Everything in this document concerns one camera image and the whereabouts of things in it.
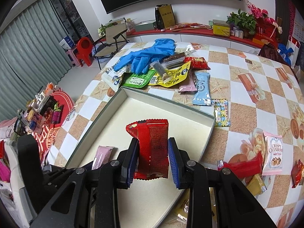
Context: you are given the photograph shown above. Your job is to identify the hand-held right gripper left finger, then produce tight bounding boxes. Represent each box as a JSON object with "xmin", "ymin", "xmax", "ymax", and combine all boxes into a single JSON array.
[{"xmin": 31, "ymin": 138, "xmax": 139, "ymax": 228}]

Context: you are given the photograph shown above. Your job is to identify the red round mat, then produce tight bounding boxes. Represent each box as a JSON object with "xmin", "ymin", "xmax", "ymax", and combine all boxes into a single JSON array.
[{"xmin": 33, "ymin": 90, "xmax": 76, "ymax": 167}]

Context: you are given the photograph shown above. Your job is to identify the white paper bag red handles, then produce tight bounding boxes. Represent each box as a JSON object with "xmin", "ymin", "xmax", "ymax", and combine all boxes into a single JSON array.
[{"xmin": 286, "ymin": 35, "xmax": 301, "ymax": 63}]

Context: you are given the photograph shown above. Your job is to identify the small yellow snack packet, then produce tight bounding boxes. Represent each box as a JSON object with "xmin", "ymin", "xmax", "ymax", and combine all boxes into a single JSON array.
[{"xmin": 245, "ymin": 174, "xmax": 267, "ymax": 196}]

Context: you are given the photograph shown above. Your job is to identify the pink snack packet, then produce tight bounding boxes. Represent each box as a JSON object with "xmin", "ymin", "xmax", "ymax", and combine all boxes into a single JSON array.
[
  {"xmin": 91, "ymin": 146, "xmax": 115, "ymax": 170},
  {"xmin": 179, "ymin": 72, "xmax": 198, "ymax": 93}
]

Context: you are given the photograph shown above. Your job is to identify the green flat box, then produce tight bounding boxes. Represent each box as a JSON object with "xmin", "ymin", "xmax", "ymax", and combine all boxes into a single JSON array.
[{"xmin": 134, "ymin": 21, "xmax": 158, "ymax": 32}]

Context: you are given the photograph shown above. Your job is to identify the pink plastic stool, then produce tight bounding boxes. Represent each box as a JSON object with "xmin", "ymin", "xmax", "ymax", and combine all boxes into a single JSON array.
[{"xmin": 66, "ymin": 48, "xmax": 80, "ymax": 65}]

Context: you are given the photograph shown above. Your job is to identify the light blue snack packet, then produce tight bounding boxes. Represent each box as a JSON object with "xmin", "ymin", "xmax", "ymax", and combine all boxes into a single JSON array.
[{"xmin": 192, "ymin": 72, "xmax": 212, "ymax": 106}]

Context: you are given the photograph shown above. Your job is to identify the plain red snack packet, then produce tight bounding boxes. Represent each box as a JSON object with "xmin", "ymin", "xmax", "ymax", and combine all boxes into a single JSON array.
[{"xmin": 222, "ymin": 152, "xmax": 263, "ymax": 179}]

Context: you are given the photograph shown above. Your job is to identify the pink artificial flowers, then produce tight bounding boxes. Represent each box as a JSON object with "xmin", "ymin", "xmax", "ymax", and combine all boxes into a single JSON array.
[{"xmin": 243, "ymin": 0, "xmax": 283, "ymax": 34}]

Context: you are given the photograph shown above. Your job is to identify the blue rubber glove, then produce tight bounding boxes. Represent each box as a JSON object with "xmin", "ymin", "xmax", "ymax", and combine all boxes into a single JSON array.
[
  {"xmin": 153, "ymin": 39, "xmax": 176, "ymax": 54},
  {"xmin": 113, "ymin": 45, "xmax": 170, "ymax": 74}
]

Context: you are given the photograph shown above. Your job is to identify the large yellow snack pouch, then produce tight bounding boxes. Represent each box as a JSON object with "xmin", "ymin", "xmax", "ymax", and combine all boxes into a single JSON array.
[{"xmin": 148, "ymin": 61, "xmax": 192, "ymax": 86}]

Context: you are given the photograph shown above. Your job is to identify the floral snack packet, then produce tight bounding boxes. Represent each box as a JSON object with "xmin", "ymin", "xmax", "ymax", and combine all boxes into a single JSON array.
[{"xmin": 212, "ymin": 98, "xmax": 231, "ymax": 127}]

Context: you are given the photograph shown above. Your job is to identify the dark gift bag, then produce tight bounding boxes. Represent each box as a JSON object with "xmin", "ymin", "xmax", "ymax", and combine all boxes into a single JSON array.
[{"xmin": 257, "ymin": 43, "xmax": 289, "ymax": 65}]

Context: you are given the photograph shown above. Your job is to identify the pile of assorted snack packs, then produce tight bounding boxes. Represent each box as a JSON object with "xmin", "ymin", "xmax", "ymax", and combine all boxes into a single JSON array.
[{"xmin": 14, "ymin": 83, "xmax": 65, "ymax": 134}]

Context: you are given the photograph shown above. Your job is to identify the beige folding chair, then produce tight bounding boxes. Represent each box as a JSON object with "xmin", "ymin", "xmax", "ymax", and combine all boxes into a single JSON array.
[{"xmin": 91, "ymin": 18, "xmax": 130, "ymax": 70}]

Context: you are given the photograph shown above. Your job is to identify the red wall hanging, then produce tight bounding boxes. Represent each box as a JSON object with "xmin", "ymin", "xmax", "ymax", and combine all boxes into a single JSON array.
[{"xmin": 287, "ymin": 0, "xmax": 296, "ymax": 22}]

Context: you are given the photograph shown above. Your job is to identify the grey cardboard box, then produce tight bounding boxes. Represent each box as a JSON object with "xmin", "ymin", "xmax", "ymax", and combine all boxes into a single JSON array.
[{"xmin": 64, "ymin": 87, "xmax": 216, "ymax": 220}]

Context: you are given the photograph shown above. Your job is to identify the white snack packet blue print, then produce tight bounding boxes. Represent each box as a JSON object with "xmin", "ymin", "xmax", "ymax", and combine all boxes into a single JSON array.
[{"xmin": 102, "ymin": 61, "xmax": 130, "ymax": 93}]

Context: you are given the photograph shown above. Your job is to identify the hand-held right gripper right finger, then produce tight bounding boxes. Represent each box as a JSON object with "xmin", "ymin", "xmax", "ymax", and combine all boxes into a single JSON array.
[{"xmin": 167, "ymin": 137, "xmax": 277, "ymax": 228}]

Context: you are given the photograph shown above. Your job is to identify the red gift box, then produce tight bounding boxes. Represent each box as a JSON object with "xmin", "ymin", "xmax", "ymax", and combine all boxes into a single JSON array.
[{"xmin": 255, "ymin": 19, "xmax": 279, "ymax": 40}]

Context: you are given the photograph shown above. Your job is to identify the blue and white carton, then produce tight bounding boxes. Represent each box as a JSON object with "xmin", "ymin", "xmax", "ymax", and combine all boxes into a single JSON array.
[{"xmin": 59, "ymin": 36, "xmax": 73, "ymax": 50}]

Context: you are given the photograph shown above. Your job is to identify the green snack packet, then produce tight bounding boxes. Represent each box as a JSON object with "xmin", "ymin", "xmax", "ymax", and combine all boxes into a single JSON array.
[{"xmin": 122, "ymin": 70, "xmax": 155, "ymax": 87}]

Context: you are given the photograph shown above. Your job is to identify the brown snack bar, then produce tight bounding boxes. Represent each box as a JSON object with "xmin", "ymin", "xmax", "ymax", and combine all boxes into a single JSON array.
[{"xmin": 163, "ymin": 53, "xmax": 186, "ymax": 64}]

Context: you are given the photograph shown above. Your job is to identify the wall calendar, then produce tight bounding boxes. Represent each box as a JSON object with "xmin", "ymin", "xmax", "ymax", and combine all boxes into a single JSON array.
[{"xmin": 293, "ymin": 18, "xmax": 304, "ymax": 41}]

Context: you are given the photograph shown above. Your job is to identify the yellow tin box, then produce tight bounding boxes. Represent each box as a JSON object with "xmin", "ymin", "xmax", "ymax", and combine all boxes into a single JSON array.
[{"xmin": 212, "ymin": 20, "xmax": 231, "ymax": 37}]

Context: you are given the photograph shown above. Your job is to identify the black electronic device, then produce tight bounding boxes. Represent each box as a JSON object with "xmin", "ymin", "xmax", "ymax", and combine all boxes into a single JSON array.
[{"xmin": 17, "ymin": 135, "xmax": 46, "ymax": 215}]

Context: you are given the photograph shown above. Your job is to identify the small leafy plant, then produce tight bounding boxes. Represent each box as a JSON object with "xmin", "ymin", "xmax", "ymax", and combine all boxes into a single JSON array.
[{"xmin": 98, "ymin": 20, "xmax": 120, "ymax": 37}]

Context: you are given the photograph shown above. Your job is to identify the clear packet with dark stick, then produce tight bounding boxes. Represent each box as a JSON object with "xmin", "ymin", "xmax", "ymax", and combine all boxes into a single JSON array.
[{"xmin": 150, "ymin": 62, "xmax": 177, "ymax": 84}]

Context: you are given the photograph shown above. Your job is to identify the green potted plant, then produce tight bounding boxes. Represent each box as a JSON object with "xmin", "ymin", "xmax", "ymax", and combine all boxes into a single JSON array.
[{"xmin": 226, "ymin": 9, "xmax": 257, "ymax": 39}]

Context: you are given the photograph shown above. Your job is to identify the gold snack packet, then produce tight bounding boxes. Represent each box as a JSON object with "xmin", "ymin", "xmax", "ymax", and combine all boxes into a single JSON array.
[{"xmin": 170, "ymin": 201, "xmax": 191, "ymax": 222}]

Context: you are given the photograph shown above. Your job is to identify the white pink cookie packet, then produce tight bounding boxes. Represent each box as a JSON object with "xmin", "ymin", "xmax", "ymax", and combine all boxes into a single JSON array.
[{"xmin": 262, "ymin": 133, "xmax": 284, "ymax": 177}]

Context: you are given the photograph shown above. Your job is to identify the blue ribbon bow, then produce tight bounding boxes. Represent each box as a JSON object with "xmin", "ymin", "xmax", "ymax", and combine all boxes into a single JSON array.
[{"xmin": 277, "ymin": 43, "xmax": 295, "ymax": 66}]

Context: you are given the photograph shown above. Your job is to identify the grey curtain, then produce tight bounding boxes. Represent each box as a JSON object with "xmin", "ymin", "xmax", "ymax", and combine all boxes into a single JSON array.
[{"xmin": 0, "ymin": 0, "xmax": 72, "ymax": 122}]

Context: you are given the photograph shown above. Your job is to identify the white torn wrapper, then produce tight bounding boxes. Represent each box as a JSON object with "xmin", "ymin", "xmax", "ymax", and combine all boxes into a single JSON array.
[{"xmin": 184, "ymin": 44, "xmax": 197, "ymax": 55}]

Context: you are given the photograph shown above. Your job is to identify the glass display cabinet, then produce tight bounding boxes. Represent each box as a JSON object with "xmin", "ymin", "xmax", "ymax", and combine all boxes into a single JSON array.
[{"xmin": 47, "ymin": 0, "xmax": 91, "ymax": 41}]

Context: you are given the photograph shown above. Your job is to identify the red plastic chair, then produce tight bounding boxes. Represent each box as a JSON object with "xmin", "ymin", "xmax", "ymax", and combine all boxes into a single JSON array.
[{"xmin": 75, "ymin": 37, "xmax": 94, "ymax": 67}]

